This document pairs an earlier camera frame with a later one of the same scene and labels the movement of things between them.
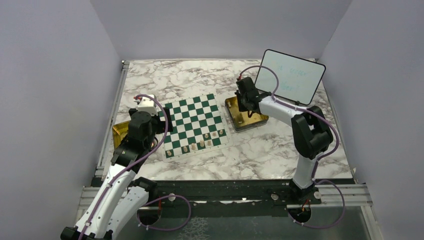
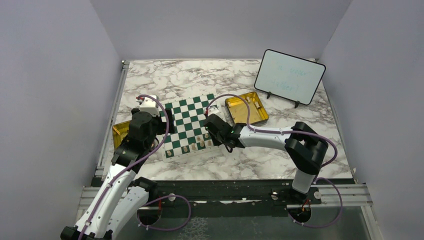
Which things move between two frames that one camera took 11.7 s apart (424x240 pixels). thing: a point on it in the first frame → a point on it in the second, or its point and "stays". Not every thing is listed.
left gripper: (162, 124) stays
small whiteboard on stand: (299, 78) stays
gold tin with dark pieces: (120, 130) stays
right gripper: (241, 107) → (215, 142)
